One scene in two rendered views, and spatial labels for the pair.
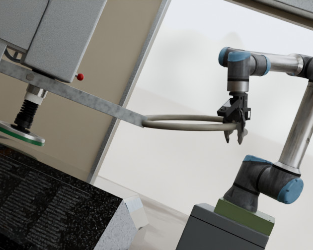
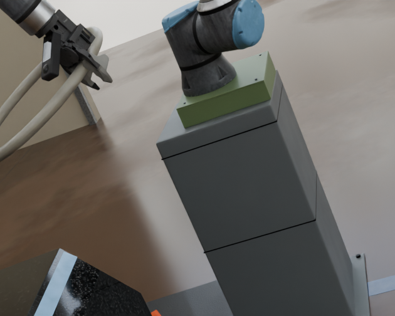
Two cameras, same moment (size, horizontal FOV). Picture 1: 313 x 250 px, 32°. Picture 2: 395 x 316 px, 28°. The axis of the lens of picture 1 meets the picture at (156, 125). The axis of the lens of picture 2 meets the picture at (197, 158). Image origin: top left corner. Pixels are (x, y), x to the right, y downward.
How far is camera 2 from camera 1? 80 cm
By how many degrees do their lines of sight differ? 20
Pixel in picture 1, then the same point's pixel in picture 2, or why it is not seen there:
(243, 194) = (200, 74)
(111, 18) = not seen: outside the picture
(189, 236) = (184, 181)
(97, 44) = not seen: outside the picture
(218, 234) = (213, 152)
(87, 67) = not seen: outside the picture
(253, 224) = (241, 102)
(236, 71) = (12, 7)
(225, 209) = (194, 114)
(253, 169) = (183, 35)
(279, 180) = (221, 27)
